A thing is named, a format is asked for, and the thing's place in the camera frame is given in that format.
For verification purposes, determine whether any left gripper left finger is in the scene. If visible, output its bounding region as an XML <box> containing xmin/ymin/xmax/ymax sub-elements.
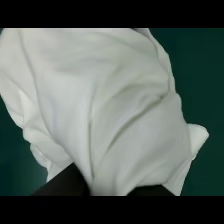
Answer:
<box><xmin>32</xmin><ymin>162</ymin><xmax>92</xmax><ymax>197</ymax></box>

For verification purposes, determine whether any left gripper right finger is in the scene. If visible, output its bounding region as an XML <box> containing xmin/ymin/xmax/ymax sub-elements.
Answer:
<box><xmin>126</xmin><ymin>184</ymin><xmax>183</xmax><ymax>197</ymax></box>

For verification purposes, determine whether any white shirt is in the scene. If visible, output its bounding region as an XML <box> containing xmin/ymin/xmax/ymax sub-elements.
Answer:
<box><xmin>0</xmin><ymin>28</ymin><xmax>210</xmax><ymax>197</ymax></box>

